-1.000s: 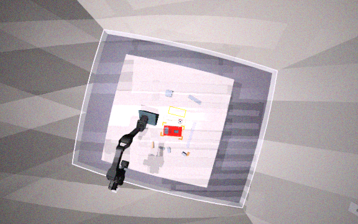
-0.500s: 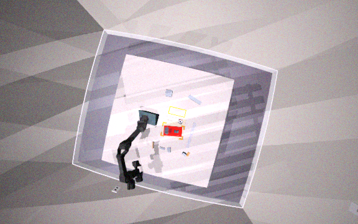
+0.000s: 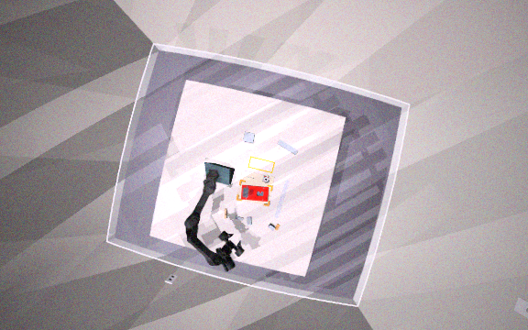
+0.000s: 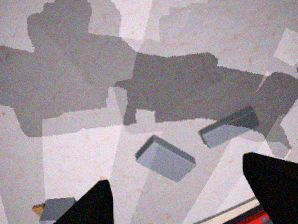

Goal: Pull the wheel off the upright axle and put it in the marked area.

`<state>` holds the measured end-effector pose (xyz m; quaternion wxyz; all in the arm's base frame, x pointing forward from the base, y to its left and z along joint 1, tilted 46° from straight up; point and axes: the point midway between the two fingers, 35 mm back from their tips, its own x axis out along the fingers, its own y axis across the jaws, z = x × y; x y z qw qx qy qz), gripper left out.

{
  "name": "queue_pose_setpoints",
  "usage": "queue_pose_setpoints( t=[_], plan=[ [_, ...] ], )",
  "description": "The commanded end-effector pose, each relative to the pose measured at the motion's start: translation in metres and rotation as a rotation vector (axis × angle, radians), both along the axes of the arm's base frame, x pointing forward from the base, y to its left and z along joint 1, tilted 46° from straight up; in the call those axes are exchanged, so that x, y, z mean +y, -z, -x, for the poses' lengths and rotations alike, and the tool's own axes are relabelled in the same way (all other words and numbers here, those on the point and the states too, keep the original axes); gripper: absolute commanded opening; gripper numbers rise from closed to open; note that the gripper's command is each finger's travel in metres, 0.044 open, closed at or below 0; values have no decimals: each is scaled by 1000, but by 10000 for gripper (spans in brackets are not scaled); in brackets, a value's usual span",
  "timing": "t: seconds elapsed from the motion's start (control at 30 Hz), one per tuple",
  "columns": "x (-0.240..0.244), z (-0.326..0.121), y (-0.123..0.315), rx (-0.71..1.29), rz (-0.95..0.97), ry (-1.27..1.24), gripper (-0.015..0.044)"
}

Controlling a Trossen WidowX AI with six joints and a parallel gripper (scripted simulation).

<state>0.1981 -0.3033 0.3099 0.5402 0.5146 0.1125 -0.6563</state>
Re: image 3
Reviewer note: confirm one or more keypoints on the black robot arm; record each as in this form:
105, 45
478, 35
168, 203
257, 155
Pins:
191, 228

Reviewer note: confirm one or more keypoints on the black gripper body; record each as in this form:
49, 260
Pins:
239, 250

